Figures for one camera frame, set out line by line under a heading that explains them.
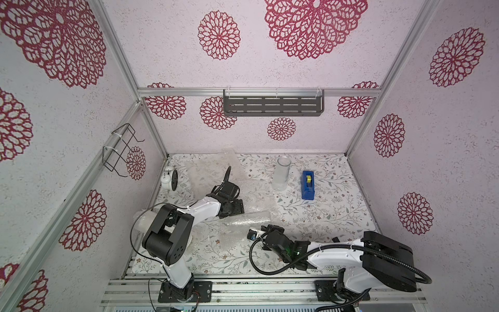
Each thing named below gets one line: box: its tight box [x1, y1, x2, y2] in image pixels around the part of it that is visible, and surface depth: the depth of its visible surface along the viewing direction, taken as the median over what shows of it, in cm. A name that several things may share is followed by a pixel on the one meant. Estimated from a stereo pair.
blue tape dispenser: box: [301, 170, 316, 201], surface depth 102 cm
